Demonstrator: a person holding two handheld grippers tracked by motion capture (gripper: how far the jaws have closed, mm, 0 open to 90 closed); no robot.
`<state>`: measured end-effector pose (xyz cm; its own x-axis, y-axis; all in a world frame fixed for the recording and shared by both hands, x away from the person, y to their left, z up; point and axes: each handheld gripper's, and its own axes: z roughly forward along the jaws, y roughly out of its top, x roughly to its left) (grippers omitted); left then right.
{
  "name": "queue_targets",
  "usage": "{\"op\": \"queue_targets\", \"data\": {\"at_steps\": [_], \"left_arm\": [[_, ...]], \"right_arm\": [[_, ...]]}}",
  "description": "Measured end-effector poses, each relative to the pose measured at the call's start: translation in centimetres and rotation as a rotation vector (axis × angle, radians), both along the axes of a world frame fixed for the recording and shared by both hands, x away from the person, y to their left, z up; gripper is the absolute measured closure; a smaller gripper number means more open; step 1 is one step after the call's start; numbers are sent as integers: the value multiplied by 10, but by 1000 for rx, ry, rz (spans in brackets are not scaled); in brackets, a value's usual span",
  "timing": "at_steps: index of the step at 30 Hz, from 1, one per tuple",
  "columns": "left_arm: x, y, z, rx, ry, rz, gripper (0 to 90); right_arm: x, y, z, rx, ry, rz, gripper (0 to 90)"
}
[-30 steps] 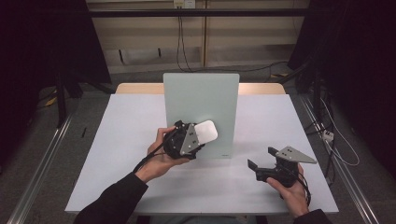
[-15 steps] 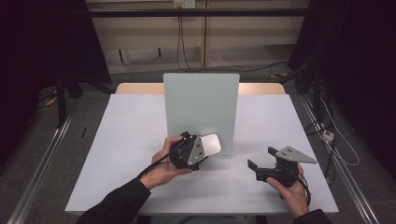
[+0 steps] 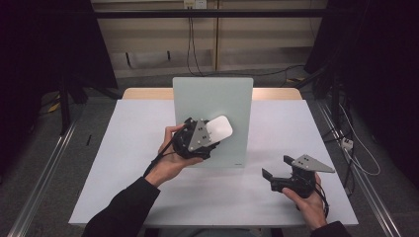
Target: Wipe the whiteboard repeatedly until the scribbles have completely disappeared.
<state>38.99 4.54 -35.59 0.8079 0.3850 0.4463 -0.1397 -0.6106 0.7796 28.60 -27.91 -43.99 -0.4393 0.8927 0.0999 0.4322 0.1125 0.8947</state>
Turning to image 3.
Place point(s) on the aluminium rail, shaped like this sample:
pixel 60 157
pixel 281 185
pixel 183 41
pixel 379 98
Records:
pixel 39 184
pixel 365 184

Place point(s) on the person's left hand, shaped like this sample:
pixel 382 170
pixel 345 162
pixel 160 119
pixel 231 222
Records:
pixel 166 166

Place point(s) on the person's right hand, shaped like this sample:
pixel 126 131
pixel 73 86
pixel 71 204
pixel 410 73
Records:
pixel 313 210

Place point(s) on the pale green glass whiteboard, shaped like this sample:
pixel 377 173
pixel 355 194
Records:
pixel 210 98

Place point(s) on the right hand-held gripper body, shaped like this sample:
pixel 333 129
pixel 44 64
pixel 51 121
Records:
pixel 301 181

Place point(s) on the wooden table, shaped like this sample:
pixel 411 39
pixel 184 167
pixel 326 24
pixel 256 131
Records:
pixel 148 94

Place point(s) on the white power strip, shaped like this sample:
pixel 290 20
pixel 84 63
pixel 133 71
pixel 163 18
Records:
pixel 347 143

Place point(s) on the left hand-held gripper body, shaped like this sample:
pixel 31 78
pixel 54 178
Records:
pixel 194 141

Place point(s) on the white table mat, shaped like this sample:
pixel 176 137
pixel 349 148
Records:
pixel 138 171

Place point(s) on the white wall socket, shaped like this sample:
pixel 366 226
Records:
pixel 195 4

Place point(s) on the black horizontal bar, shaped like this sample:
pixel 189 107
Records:
pixel 210 13

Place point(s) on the white board eraser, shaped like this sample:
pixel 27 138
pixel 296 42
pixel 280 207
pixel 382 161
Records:
pixel 220 128

